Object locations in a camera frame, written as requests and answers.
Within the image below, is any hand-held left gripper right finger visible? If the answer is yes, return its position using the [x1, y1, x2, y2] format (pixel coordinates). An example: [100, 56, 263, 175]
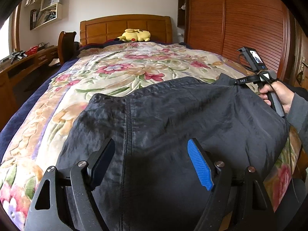
[187, 138, 277, 231]

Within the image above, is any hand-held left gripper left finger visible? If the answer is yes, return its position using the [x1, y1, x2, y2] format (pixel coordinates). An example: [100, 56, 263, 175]
[24, 138, 116, 231]

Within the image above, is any black jacket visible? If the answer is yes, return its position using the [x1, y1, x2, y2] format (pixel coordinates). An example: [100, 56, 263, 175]
[56, 76, 293, 231]

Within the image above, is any person's right forearm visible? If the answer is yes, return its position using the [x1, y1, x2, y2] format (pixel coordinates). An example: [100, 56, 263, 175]
[286, 92, 308, 154]

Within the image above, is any person's right hand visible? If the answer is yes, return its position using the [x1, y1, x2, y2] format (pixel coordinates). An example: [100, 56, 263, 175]
[259, 81, 295, 112]

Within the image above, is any wooden wardrobe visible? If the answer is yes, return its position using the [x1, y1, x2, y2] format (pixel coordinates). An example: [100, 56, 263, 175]
[177, 0, 296, 85]

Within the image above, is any floral blanket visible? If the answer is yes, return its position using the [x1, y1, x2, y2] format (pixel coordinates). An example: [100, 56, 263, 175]
[0, 41, 304, 231]

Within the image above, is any yellow plush toy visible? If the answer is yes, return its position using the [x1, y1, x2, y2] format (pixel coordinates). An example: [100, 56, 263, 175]
[117, 28, 151, 43]

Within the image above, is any wooden desk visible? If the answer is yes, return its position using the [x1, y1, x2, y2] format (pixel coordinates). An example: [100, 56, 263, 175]
[0, 44, 60, 130]

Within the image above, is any wooden chair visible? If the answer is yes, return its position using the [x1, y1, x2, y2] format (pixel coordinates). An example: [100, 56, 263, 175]
[57, 31, 81, 65]

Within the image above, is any wooden headboard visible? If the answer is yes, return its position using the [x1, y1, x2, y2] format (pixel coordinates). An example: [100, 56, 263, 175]
[79, 14, 173, 46]

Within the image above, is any black device on desk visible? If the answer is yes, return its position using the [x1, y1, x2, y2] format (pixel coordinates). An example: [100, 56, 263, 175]
[10, 50, 27, 62]

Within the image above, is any window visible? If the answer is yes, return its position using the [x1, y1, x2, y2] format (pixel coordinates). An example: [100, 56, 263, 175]
[0, 7, 21, 63]

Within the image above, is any brass door handle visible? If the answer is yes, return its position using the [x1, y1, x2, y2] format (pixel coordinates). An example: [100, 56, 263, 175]
[297, 56, 308, 80]

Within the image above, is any cream wall shelf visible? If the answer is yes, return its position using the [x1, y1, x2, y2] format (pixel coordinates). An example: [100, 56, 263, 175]
[24, 0, 66, 30]

